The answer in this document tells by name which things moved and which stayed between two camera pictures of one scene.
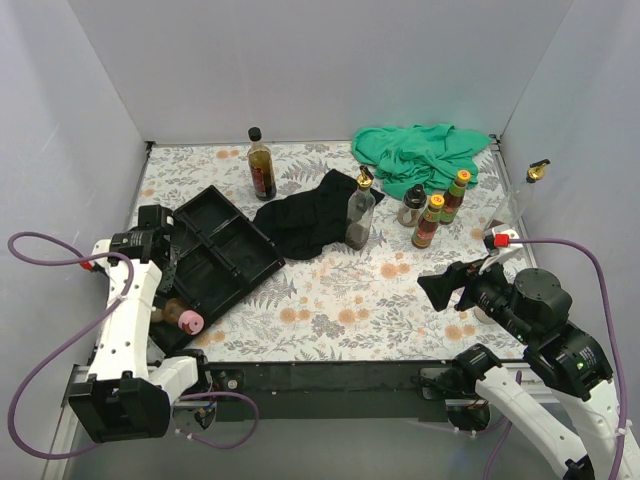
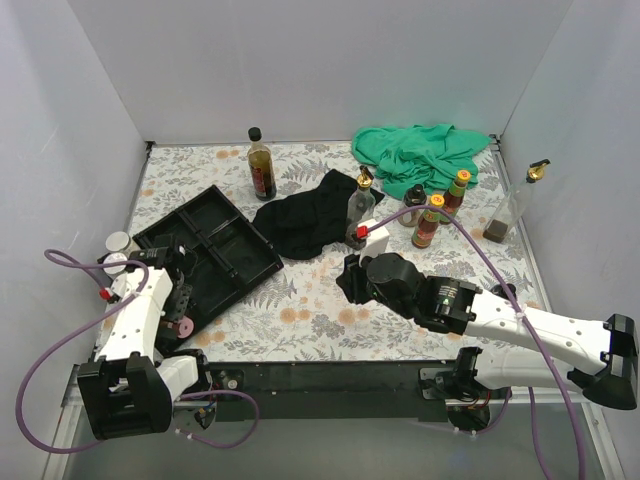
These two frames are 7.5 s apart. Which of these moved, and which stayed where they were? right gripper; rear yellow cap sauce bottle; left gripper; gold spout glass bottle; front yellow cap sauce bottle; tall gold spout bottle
Moved: right gripper; left gripper
Stayed: gold spout glass bottle; front yellow cap sauce bottle; rear yellow cap sauce bottle; tall gold spout bottle
